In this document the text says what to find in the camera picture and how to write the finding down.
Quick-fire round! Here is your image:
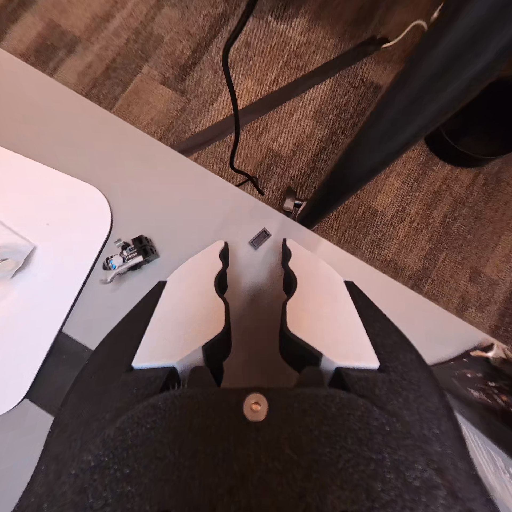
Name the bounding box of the small black lego piece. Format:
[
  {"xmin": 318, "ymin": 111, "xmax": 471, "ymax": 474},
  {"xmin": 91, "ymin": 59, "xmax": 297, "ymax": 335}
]
[{"xmin": 101, "ymin": 235, "xmax": 161, "ymax": 285}]

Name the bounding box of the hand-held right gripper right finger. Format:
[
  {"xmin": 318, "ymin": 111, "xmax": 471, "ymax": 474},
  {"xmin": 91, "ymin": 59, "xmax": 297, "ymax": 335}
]
[{"xmin": 279, "ymin": 239, "xmax": 381, "ymax": 377}]

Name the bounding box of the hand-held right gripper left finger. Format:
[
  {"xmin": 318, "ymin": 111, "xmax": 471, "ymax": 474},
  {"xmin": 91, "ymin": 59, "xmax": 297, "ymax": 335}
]
[{"xmin": 131, "ymin": 240, "xmax": 233, "ymax": 386}]

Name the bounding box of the black metal floor bar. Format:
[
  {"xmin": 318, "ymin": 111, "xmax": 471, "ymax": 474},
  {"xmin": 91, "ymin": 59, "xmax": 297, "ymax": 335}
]
[{"xmin": 175, "ymin": 35, "xmax": 390, "ymax": 157}]

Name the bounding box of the small dark grey lego tile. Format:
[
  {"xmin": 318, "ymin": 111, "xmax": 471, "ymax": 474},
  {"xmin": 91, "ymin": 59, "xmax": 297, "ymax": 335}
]
[{"xmin": 249, "ymin": 227, "xmax": 273, "ymax": 250}]

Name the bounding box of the lego set box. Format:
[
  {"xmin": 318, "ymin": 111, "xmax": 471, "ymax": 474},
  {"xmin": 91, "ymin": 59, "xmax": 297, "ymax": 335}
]
[{"xmin": 432, "ymin": 339, "xmax": 512, "ymax": 458}]

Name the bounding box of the white cable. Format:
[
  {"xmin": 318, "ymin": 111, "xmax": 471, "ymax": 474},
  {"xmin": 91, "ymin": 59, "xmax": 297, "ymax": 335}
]
[{"xmin": 381, "ymin": 2, "xmax": 445, "ymax": 49}]

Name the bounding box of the grey levelling foot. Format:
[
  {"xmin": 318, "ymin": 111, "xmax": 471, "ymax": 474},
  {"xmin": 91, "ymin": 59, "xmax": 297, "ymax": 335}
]
[{"xmin": 282, "ymin": 187, "xmax": 308, "ymax": 220}]

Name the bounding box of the black table leg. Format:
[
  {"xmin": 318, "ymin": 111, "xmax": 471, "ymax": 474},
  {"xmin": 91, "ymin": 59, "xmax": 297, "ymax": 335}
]
[{"xmin": 297, "ymin": 0, "xmax": 512, "ymax": 230}]

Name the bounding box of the black floor cable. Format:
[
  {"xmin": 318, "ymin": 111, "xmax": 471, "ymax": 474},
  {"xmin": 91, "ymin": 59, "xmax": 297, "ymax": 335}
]
[{"xmin": 221, "ymin": 0, "xmax": 265, "ymax": 197}]

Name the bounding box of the black round base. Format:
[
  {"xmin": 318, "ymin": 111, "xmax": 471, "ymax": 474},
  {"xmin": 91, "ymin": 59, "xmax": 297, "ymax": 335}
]
[{"xmin": 424, "ymin": 76, "xmax": 512, "ymax": 169}]

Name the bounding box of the white monitor stand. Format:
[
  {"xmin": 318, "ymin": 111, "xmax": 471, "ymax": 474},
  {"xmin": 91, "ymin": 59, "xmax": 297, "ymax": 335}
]
[{"xmin": 0, "ymin": 146, "xmax": 113, "ymax": 415}]

